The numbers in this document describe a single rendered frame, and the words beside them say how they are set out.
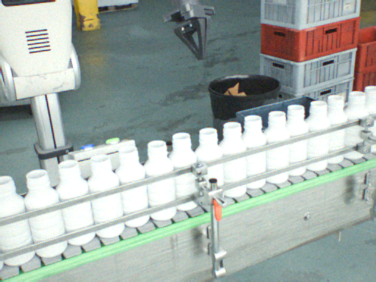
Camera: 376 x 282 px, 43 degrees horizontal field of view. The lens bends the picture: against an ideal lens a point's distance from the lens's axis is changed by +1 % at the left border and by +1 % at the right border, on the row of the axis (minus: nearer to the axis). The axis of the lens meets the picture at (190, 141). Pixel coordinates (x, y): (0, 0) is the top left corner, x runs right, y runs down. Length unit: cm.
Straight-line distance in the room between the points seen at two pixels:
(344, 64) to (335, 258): 167
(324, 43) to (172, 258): 270
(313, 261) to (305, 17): 162
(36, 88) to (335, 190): 87
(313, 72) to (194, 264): 260
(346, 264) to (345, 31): 178
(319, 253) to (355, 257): 18
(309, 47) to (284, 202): 239
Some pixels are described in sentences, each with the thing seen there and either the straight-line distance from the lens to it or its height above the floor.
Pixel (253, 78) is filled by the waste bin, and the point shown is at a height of 62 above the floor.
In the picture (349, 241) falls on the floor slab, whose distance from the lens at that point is 270.
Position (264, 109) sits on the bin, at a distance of 176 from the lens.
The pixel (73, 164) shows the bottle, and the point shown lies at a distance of 93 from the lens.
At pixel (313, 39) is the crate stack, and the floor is 80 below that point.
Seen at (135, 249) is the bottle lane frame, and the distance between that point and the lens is 98.
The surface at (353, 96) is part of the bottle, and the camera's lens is 121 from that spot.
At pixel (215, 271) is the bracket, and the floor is 90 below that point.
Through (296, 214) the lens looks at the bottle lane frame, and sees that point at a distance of 117.
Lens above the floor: 156
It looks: 24 degrees down
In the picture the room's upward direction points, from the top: 3 degrees counter-clockwise
